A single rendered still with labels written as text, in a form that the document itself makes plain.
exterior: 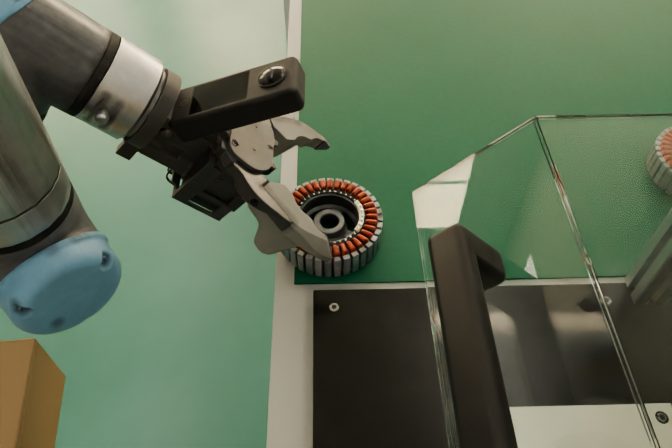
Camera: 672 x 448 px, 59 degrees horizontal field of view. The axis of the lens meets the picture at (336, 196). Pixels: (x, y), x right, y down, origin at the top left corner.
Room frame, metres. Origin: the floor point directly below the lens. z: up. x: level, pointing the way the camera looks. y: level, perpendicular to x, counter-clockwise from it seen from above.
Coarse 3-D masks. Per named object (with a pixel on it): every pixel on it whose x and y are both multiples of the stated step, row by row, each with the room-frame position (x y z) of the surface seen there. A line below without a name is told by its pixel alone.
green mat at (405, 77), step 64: (320, 0) 0.87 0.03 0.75; (384, 0) 0.87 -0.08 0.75; (448, 0) 0.87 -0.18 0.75; (512, 0) 0.87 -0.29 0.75; (576, 0) 0.87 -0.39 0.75; (640, 0) 0.87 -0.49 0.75; (320, 64) 0.69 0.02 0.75; (384, 64) 0.69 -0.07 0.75; (448, 64) 0.69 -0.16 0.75; (512, 64) 0.69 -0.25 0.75; (576, 64) 0.69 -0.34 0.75; (640, 64) 0.69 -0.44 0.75; (320, 128) 0.56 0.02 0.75; (384, 128) 0.56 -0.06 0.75; (448, 128) 0.56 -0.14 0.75; (512, 128) 0.56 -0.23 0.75; (384, 192) 0.45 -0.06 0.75; (384, 256) 0.36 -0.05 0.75
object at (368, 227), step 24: (312, 192) 0.42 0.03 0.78; (336, 192) 0.42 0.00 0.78; (360, 192) 0.42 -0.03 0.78; (336, 216) 0.39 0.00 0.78; (360, 216) 0.39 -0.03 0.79; (336, 240) 0.37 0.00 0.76; (360, 240) 0.36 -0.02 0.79; (312, 264) 0.33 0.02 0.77; (336, 264) 0.33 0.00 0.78; (360, 264) 0.34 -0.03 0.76
